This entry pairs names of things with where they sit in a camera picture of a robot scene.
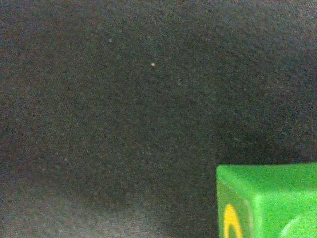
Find green block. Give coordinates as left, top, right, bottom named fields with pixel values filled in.
left=216, top=163, right=317, bottom=238

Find black tablecloth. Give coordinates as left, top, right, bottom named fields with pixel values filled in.
left=0, top=0, right=317, bottom=238

